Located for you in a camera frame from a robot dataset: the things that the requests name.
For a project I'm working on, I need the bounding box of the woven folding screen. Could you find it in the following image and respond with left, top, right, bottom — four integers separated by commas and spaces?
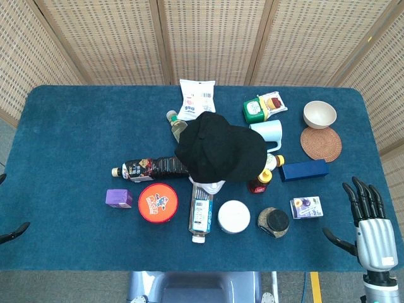
0, 0, 404, 157

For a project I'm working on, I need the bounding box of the dark jar black lid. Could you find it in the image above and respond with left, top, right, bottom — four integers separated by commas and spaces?
257, 206, 290, 239

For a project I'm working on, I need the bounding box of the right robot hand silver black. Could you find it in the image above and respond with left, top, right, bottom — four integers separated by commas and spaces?
322, 176, 399, 271

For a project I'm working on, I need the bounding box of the honey bottle yellow cap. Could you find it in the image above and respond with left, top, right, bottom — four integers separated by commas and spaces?
247, 169, 273, 194

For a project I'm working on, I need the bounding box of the beige bowl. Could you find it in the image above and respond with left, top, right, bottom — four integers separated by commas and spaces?
302, 100, 338, 130

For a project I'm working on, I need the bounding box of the white snack bag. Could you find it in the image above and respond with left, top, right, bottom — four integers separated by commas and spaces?
175, 78, 217, 121

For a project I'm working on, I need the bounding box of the purple small box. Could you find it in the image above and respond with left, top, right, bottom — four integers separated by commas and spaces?
105, 188, 133, 209

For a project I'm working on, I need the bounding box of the white round jar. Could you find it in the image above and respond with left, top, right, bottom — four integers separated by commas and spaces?
217, 199, 251, 234

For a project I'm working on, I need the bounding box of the dark tea bottle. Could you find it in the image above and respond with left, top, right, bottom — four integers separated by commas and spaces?
110, 155, 190, 184

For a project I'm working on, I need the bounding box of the purple white drink carton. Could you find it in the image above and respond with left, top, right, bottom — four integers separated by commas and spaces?
289, 196, 324, 220

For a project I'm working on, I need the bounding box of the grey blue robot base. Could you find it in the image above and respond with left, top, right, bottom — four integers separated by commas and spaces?
127, 271, 263, 303

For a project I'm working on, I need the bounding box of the left robot hand black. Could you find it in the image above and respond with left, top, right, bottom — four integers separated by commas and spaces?
0, 172, 31, 244

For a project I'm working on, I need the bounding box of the brown woven coaster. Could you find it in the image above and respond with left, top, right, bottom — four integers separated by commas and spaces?
300, 126, 343, 163

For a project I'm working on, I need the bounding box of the clear water bottle blue label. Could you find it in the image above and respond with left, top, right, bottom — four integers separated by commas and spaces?
188, 182, 215, 244

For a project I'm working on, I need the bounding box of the dark blue long box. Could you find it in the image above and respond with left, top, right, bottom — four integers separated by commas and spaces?
279, 158, 330, 183

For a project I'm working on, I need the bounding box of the clear bottle pale yellow liquid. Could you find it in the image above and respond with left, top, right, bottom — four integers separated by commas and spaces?
166, 110, 190, 143

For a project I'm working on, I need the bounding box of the light blue mug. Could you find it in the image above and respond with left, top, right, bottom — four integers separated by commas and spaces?
249, 119, 283, 153

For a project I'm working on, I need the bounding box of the white mannequin head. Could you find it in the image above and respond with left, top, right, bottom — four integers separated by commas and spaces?
188, 176, 227, 195

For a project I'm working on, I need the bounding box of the black baseball cap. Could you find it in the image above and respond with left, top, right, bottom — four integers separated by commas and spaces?
174, 110, 268, 184

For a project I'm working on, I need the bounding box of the yellow red snack packet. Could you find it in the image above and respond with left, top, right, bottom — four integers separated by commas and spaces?
257, 91, 288, 121

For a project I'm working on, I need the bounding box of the orange round tin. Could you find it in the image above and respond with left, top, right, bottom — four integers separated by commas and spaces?
138, 182, 179, 224

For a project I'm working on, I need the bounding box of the blue table cloth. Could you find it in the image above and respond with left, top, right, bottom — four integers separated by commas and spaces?
0, 85, 404, 273

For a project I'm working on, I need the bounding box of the green box white label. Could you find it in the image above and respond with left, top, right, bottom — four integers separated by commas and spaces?
243, 97, 268, 124

